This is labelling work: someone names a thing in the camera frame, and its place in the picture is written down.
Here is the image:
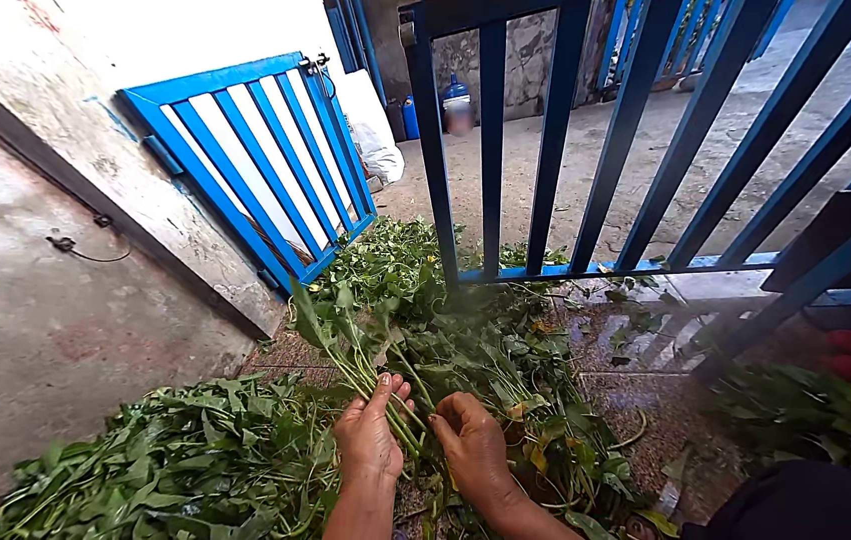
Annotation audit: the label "blue slatted fence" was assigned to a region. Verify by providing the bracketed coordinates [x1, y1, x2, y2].
[596, 0, 795, 93]

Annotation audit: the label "pile of green leaves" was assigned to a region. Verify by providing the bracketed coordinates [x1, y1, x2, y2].
[0, 372, 345, 540]
[292, 216, 655, 540]
[710, 363, 851, 485]

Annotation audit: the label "person's left forearm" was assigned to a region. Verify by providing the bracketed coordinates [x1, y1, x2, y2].
[322, 474, 398, 540]

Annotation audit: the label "large blue water jug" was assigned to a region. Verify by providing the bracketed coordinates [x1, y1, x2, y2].
[441, 72, 475, 138]

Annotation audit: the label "single green stem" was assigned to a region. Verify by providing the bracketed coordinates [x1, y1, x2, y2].
[391, 342, 437, 415]

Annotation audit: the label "large blue metal gate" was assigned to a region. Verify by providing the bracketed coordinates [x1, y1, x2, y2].
[398, 0, 851, 384]

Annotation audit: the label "white board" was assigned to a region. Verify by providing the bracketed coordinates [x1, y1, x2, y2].
[342, 69, 389, 147]

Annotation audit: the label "small blue metal gate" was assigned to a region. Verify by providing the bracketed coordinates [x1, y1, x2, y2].
[118, 51, 379, 296]

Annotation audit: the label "person's right hand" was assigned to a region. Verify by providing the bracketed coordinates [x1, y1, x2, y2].
[429, 391, 520, 522]

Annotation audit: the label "person's right forearm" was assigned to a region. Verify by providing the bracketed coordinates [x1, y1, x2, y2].
[479, 487, 585, 540]

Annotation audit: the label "dark plastic container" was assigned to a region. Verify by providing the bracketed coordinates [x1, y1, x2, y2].
[385, 98, 406, 144]

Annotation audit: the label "white sack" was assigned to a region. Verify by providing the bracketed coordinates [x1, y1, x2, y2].
[359, 123, 406, 187]

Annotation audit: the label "bunch of leafy stems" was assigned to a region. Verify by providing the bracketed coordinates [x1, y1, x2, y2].
[290, 278, 430, 460]

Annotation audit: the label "person's left hand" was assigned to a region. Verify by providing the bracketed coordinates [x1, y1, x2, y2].
[334, 372, 416, 483]

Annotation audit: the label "blue metal bars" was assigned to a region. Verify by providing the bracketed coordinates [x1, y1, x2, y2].
[324, 0, 389, 108]

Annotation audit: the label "black wire hook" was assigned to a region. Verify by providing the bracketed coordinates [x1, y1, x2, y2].
[46, 215, 132, 264]

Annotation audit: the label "person's legs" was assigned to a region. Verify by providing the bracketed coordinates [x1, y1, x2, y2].
[682, 459, 851, 540]

